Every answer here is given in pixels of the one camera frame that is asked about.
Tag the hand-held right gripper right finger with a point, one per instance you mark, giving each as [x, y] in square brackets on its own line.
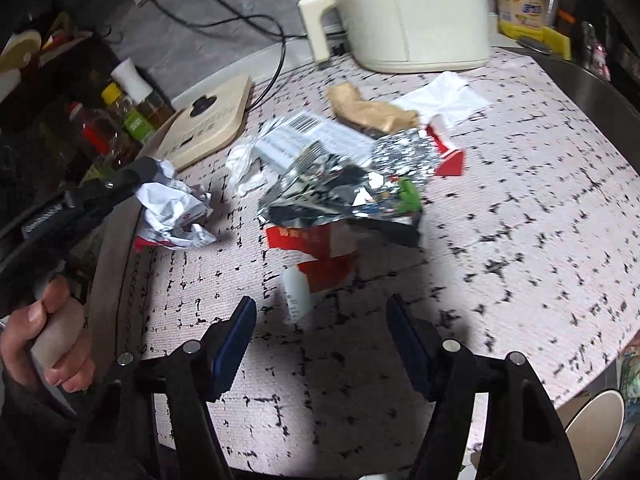
[407, 345]

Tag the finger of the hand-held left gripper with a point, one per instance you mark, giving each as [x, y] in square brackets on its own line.
[115, 185]

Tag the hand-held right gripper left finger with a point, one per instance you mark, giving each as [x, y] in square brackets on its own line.
[235, 345]

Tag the white paper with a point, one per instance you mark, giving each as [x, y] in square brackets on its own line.
[170, 205]

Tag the red and white wrapper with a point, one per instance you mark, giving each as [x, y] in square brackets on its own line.
[320, 255]

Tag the white striped-label wrapper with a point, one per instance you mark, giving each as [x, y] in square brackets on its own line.
[300, 132]

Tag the beige round waste bin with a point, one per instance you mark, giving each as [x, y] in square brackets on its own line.
[595, 430]

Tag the person's left hand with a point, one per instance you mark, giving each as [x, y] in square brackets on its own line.
[15, 345]

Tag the yellow-capped green-label bottle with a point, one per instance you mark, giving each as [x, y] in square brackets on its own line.
[132, 120]

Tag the white tube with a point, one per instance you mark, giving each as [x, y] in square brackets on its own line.
[297, 292]

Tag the white-capped oil bottle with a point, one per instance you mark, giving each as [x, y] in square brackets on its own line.
[137, 82]

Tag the beige board with black knob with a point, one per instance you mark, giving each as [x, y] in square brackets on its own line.
[215, 122]

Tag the green plastic scrap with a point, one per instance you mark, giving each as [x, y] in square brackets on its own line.
[409, 195]

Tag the white round lid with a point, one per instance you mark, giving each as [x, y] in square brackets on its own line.
[17, 52]

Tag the patterned pink table mat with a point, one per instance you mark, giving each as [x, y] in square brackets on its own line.
[525, 220]

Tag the silver foil wrapper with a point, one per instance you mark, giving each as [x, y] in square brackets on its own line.
[330, 185]

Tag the small red and white carton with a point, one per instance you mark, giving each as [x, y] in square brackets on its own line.
[447, 152]

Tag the brown paper bag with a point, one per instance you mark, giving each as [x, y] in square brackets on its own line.
[370, 112]

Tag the white tissue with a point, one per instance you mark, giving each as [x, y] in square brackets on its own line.
[450, 95]

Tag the steel sink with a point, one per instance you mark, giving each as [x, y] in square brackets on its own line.
[590, 95]

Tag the cream air fryer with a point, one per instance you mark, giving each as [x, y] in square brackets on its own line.
[415, 15]

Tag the small pink bottles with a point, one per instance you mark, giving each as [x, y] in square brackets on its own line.
[595, 52]

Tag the yellow detergent bottle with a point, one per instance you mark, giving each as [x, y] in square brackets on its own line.
[525, 5]

